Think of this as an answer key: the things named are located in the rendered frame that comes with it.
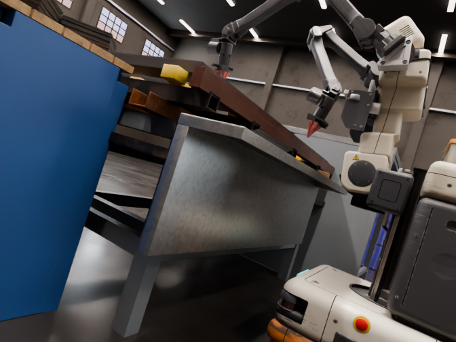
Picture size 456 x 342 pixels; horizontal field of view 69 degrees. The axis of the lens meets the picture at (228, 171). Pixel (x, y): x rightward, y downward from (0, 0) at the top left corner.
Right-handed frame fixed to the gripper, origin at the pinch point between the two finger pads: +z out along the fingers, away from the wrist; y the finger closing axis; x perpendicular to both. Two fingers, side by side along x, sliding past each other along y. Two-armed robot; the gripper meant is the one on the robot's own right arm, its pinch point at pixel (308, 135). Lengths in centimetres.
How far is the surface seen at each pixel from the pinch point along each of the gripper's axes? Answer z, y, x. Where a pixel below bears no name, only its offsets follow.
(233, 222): 43, 10, -46
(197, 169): 29, 7, -76
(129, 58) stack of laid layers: 11, -38, -78
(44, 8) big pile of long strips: 11, -33, -110
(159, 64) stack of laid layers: 8, -24, -78
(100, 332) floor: 86, 6, -79
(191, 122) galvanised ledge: 18, 4, -85
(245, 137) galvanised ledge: 14, 20, -83
